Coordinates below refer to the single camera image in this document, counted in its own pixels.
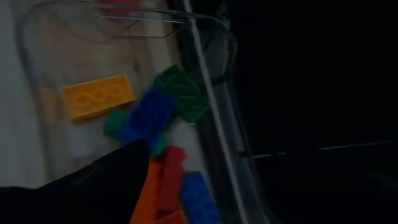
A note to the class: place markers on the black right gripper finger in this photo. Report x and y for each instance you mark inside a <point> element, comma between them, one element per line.
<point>77,202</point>

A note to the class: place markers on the medium orange plastic block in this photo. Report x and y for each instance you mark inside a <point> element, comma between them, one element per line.
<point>149,199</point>

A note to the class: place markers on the medium green plastic block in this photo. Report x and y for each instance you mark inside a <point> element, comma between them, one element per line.
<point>183,93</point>
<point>115,123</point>

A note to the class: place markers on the medium yellow plastic block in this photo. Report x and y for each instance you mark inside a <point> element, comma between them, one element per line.
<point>99,96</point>

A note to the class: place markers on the medium blue plastic block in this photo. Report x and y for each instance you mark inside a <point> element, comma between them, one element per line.
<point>149,115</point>
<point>197,199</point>

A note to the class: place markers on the clear plastic bin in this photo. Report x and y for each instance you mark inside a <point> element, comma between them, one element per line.
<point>205,93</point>

